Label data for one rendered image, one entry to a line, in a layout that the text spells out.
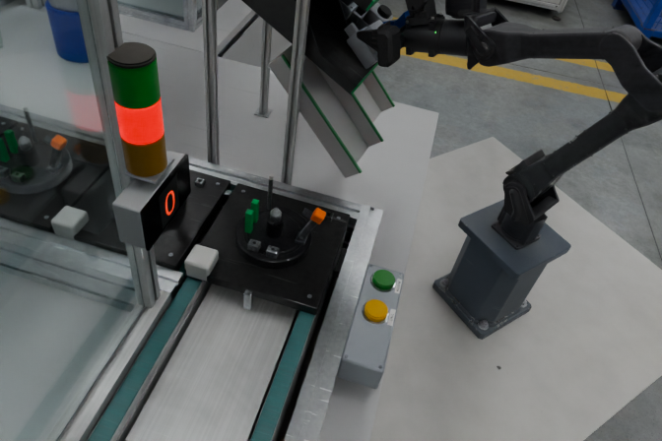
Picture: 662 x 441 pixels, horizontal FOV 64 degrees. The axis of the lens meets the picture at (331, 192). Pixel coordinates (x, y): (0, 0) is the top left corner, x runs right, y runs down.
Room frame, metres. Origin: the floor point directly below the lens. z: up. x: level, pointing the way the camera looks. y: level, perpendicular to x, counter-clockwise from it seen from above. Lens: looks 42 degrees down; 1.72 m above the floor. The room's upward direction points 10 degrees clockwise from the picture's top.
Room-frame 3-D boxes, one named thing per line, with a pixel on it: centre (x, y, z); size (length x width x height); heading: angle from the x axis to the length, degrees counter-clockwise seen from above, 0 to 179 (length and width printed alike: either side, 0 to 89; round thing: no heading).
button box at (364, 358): (0.55, -0.11, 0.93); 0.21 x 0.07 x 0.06; 172
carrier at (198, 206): (0.70, 0.34, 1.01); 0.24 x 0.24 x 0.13; 82
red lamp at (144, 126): (0.49, 0.23, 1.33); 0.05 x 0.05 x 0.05
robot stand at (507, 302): (0.70, -0.34, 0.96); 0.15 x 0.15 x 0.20; 40
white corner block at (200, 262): (0.58, 0.20, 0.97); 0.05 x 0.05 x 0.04; 82
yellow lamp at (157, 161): (0.49, 0.23, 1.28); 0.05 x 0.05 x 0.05
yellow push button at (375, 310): (0.55, -0.11, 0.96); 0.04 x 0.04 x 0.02
